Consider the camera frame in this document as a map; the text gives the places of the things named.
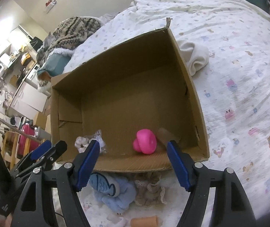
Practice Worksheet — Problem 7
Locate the white satin scrunchie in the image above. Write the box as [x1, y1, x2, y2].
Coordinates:
[74, 130, 107, 154]

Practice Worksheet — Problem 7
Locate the light blue fish plush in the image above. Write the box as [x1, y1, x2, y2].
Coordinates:
[89, 172, 137, 214]

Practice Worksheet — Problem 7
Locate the orange foam cylinder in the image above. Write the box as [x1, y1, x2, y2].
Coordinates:
[130, 216, 159, 227]

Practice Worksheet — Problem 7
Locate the pink foam mushroom toy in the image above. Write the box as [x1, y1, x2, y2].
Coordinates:
[133, 129, 157, 155]

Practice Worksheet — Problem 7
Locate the red bag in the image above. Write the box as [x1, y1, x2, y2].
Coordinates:
[16, 123, 39, 159]

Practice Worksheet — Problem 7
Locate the yellow wooden chair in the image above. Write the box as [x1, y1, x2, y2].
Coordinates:
[1, 130, 31, 170]

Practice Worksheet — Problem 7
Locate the white cabinet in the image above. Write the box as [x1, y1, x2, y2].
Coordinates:
[7, 61, 49, 120]

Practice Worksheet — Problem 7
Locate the brown cardboard box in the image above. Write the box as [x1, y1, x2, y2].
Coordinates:
[51, 28, 209, 173]

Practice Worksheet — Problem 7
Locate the beige lace scrunchie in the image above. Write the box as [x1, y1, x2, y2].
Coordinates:
[133, 172, 167, 207]

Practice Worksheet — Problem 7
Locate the tan foam block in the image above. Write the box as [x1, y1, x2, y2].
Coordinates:
[156, 128, 180, 147]

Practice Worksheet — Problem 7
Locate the grey patterned knit blanket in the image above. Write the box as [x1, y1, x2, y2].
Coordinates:
[36, 16, 103, 65]

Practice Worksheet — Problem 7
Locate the white folded cloth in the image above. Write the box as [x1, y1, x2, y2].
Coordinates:
[177, 40, 209, 76]

